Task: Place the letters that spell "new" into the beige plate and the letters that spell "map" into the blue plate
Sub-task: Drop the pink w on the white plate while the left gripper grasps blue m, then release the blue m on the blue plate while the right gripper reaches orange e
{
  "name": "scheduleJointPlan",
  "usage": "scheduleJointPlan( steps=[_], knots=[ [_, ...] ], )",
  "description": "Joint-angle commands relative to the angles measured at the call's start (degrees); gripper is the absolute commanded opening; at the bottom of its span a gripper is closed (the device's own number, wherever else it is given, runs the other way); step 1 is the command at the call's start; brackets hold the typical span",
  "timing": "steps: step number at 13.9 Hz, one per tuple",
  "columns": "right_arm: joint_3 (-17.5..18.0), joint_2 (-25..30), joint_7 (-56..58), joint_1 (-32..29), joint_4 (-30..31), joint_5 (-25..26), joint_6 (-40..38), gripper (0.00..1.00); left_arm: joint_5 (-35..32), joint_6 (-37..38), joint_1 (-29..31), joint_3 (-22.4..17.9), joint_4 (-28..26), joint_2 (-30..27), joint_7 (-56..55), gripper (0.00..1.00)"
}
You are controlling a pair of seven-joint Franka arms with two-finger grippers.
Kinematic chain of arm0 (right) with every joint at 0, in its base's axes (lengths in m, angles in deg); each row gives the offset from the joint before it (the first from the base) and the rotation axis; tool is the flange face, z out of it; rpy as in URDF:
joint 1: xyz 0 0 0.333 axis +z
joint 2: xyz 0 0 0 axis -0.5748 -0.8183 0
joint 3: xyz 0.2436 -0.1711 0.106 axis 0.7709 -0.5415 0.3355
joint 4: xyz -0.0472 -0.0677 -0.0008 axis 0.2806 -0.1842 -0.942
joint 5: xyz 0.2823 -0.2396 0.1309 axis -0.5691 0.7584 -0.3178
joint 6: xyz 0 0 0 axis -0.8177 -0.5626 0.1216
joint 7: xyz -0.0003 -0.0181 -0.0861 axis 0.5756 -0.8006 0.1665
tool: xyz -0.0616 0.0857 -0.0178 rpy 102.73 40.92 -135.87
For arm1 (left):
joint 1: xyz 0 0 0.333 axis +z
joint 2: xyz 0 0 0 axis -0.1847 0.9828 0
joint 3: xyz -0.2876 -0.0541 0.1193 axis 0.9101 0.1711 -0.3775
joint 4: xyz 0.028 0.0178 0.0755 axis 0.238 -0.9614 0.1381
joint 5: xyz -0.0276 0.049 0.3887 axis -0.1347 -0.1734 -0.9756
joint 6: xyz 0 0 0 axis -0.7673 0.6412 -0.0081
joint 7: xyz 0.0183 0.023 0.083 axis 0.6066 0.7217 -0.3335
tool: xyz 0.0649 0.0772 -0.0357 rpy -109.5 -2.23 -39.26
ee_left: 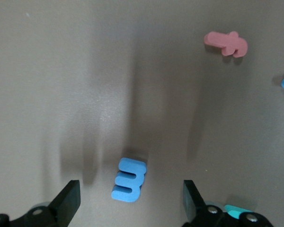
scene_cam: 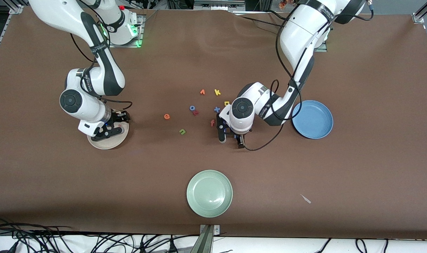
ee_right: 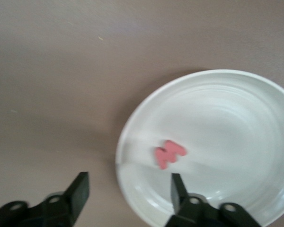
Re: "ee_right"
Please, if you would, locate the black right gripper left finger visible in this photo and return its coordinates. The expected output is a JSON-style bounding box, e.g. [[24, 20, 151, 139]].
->
[[0, 172, 90, 227]]

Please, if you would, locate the beige plate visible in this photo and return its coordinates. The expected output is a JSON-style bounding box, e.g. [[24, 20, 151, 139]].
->
[[115, 69, 284, 227]]

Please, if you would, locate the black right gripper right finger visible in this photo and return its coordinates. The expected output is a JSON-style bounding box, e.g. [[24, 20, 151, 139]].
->
[[164, 173, 261, 227]]

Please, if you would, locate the brown paper table cover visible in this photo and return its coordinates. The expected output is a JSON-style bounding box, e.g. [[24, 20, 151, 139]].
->
[[0, 0, 284, 227]]

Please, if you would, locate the pink letter w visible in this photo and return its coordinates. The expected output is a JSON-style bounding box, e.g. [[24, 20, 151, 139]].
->
[[153, 140, 187, 170]]

